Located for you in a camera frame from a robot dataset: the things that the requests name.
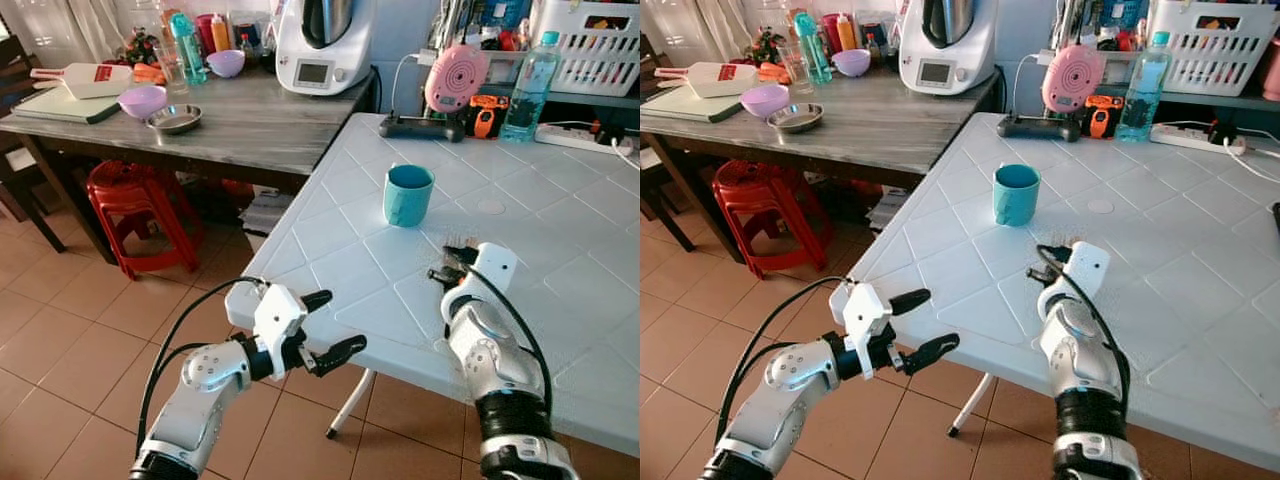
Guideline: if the teal drinking bottle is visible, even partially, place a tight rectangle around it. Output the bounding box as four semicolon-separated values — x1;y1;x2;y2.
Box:
792;9;834;86
167;11;209;86

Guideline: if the white board with red label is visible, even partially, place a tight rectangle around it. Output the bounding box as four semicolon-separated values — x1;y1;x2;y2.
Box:
654;62;760;100
29;62;135;101

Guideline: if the pale green cutting board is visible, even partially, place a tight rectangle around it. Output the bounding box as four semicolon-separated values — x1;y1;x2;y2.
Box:
11;87;124;126
640;85;747;125

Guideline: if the white plastic laundry basket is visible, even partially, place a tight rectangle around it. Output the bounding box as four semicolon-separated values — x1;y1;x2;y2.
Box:
529;0;641;99
1147;0;1280;99

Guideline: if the white plastic folding table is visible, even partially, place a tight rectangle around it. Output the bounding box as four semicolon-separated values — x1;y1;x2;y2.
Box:
848;111;1280;473
226;111;641;459

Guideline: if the white power strip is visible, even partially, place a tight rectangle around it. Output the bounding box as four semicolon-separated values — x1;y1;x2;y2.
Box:
534;121;634;158
1149;121;1249;157

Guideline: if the purple plastic bowl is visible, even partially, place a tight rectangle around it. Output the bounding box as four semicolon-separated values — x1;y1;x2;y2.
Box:
831;48;872;79
206;49;247;80
117;84;169;121
739;83;792;120

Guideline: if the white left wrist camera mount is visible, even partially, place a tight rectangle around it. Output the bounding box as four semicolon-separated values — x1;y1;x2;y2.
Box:
252;283;308;378
842;282;895;380

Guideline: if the stack of papers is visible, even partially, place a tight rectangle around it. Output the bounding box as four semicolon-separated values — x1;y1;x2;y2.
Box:
242;188;293;238
868;186;909;235

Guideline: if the grey wooden table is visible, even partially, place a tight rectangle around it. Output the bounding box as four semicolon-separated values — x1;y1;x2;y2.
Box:
0;66;380;265
640;66;1005;267

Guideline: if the red plastic stool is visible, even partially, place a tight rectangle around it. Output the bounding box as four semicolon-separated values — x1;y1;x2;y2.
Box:
85;159;202;282
711;159;828;282

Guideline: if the dark wooden chair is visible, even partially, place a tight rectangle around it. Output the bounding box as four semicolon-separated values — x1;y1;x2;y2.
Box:
0;34;67;255
640;48;698;253

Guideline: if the teal plastic cup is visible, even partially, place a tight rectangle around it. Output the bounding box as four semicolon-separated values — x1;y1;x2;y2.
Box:
993;163;1043;228
384;164;437;228

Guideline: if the steel bowl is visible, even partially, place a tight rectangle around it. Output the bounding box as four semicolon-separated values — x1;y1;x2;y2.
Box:
145;103;204;136
766;102;826;135

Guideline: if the white fan cable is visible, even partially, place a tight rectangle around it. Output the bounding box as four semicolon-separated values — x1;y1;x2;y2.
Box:
388;51;433;118
1010;51;1049;117

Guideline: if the white kitchen blender appliance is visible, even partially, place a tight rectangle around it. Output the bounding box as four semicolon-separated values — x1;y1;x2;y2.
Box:
897;0;1002;97
274;0;377;97

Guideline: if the clear drinking glass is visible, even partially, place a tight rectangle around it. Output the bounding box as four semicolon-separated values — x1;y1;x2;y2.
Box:
154;44;189;97
779;41;812;94

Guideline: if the small potted plant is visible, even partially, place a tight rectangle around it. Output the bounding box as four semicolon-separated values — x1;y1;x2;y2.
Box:
117;27;162;67
744;27;787;67

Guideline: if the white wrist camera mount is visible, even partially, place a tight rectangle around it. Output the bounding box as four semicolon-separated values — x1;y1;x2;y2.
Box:
461;242;520;313
1048;240;1112;309
252;283;308;378
842;282;895;380

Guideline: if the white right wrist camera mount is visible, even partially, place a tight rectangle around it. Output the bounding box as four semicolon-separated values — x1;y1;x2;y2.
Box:
461;242;520;313
1048;240;1112;309

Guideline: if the pink plastic tub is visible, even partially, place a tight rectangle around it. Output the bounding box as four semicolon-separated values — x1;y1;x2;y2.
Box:
1261;38;1280;103

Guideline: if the clear blue water bottle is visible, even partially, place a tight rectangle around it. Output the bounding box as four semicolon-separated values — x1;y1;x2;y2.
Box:
498;30;564;145
1114;30;1174;144

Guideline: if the pink round fan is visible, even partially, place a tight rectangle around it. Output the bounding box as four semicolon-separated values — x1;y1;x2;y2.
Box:
1040;42;1107;115
423;42;491;115

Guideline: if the orange and black tool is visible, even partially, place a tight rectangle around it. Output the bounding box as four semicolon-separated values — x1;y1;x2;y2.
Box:
469;94;512;140
1082;94;1125;140

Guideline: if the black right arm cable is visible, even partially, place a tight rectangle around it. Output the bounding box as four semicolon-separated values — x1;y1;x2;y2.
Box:
1040;244;1133;406
468;262;554;413

